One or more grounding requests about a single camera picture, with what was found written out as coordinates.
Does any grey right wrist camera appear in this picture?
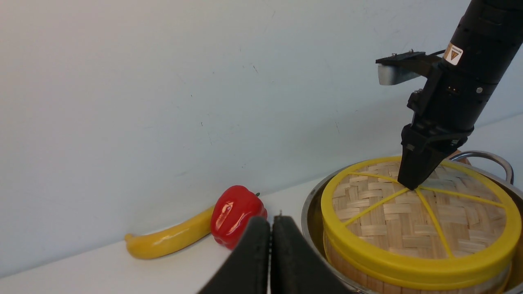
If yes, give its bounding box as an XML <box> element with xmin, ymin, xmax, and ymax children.
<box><xmin>375</xmin><ymin>50</ymin><xmax>445</xmax><ymax>86</ymax></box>

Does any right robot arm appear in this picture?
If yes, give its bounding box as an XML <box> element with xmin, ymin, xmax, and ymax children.
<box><xmin>398</xmin><ymin>0</ymin><xmax>523</xmax><ymax>190</ymax></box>

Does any yellow woven bamboo steamer lid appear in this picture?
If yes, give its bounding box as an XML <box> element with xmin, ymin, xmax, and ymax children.
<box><xmin>320</xmin><ymin>156</ymin><xmax>522</xmax><ymax>291</ymax></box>

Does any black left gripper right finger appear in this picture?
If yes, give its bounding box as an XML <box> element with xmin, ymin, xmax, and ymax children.
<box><xmin>270</xmin><ymin>215</ymin><xmax>352</xmax><ymax>294</ymax></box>

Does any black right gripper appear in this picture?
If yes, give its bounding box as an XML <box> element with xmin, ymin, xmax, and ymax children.
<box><xmin>398</xmin><ymin>39</ymin><xmax>515</xmax><ymax>190</ymax></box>

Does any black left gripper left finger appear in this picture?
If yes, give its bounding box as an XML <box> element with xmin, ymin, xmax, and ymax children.
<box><xmin>199</xmin><ymin>216</ymin><xmax>271</xmax><ymax>294</ymax></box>

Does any yellow rimmed bamboo steamer basket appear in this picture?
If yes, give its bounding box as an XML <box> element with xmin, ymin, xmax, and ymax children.
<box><xmin>323</xmin><ymin>229</ymin><xmax>515</xmax><ymax>294</ymax></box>

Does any red bell pepper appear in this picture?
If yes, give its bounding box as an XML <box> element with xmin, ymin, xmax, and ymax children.
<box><xmin>210</xmin><ymin>185</ymin><xmax>268</xmax><ymax>250</ymax></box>

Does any yellow banana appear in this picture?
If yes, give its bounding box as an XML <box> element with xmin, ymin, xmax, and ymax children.
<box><xmin>124</xmin><ymin>206</ymin><xmax>215</xmax><ymax>259</ymax></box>

